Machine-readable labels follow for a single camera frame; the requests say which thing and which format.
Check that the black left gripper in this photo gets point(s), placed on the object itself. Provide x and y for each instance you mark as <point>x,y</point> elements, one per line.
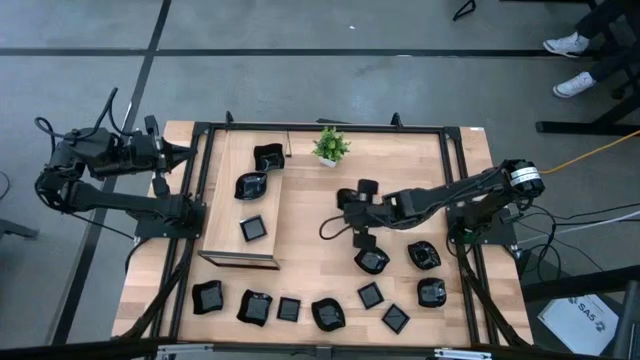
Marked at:
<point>142,150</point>

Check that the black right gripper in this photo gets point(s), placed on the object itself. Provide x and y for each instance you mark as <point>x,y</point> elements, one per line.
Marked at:
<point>367,214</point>

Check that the black rounded wavy mini bowl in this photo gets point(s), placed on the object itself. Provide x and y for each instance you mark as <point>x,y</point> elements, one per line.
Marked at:
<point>424,255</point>
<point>250,185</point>
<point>372,261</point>
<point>431,292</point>
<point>328,314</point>

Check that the black square mini plate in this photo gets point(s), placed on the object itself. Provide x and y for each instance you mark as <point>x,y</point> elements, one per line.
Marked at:
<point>370,295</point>
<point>253,228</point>
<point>395,318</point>
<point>288,309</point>

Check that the black square wavy mini bowl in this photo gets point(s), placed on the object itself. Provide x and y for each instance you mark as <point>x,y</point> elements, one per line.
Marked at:
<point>207,297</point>
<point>268,156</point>
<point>255,307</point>

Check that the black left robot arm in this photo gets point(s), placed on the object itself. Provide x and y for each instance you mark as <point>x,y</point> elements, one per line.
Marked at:
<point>115,201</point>

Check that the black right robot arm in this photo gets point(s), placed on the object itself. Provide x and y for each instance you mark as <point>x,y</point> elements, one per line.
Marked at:
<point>450,192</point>

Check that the green plant white pot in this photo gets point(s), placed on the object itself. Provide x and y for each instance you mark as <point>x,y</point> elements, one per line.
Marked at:
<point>331,146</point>

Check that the grey floor stand foot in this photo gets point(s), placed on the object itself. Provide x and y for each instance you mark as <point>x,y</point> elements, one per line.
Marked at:
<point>17,230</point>

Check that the black crossbar silver brackets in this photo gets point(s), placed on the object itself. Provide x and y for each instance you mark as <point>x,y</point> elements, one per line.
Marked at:
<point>75,347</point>

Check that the black office desk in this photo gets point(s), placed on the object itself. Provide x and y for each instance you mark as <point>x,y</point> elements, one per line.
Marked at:
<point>575,128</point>

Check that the white printed box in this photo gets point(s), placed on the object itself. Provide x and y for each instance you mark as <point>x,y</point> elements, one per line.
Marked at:
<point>580,322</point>

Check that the person's shoe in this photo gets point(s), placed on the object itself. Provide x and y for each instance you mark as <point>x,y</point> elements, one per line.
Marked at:
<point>565,45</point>
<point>574,85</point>

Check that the black metal stand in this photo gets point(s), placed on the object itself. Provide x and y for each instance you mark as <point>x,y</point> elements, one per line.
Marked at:
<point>629,320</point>

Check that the person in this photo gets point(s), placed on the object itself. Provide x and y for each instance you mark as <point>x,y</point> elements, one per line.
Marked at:
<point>620,60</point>

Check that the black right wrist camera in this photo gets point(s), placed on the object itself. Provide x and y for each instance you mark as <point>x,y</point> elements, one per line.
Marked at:
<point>346,198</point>

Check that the black frame clamp knob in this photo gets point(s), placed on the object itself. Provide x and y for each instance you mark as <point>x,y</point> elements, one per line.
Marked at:
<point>229,117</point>
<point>396,120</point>

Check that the wooden shelf black metal frame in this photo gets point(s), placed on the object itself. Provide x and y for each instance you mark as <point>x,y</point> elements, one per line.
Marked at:
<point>225,210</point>

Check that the flat black frame bracket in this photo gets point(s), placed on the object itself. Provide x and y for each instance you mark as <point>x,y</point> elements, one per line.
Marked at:
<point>332,121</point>

